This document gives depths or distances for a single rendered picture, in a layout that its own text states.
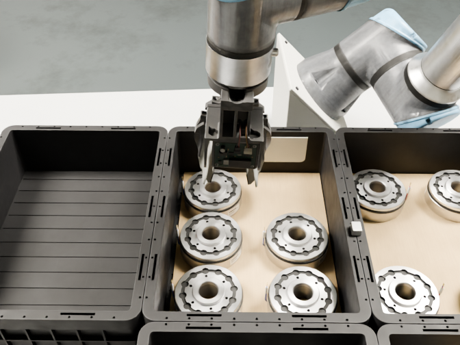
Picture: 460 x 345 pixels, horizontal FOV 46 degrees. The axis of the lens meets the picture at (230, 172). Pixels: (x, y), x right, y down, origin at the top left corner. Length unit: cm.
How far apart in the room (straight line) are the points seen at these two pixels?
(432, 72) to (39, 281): 75
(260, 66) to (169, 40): 254
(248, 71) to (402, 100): 54
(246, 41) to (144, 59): 242
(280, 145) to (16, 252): 49
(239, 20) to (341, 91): 62
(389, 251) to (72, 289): 52
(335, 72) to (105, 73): 191
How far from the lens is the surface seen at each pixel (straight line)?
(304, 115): 111
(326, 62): 115
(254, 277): 88
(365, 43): 113
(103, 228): 96
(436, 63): 102
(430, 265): 95
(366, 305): 75
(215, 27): 57
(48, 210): 102
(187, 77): 280
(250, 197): 99
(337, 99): 115
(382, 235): 96
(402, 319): 75
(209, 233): 91
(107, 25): 334
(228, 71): 59
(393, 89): 109
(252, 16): 55
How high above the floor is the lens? 154
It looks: 44 degrees down
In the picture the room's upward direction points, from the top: straight up
